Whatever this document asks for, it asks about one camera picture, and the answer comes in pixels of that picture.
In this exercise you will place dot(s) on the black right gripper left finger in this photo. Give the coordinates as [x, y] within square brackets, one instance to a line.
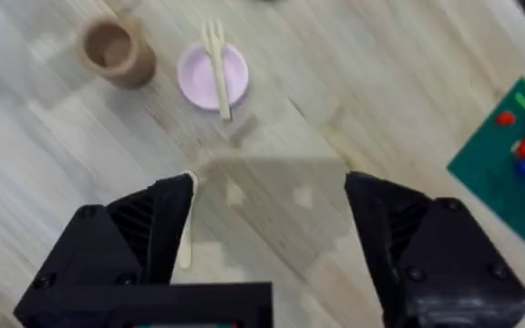
[107, 246]

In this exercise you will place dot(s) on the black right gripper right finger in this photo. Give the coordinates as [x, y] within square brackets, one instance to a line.
[445, 264]

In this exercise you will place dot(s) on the pink plate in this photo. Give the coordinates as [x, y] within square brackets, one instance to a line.
[201, 79]

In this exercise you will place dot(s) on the green board with toy blocks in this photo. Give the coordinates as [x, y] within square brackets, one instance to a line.
[513, 164]

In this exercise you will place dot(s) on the brown cylindrical cup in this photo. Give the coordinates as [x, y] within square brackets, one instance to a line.
[117, 51]

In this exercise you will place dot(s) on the wooden fork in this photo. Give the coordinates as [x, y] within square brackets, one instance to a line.
[218, 68]

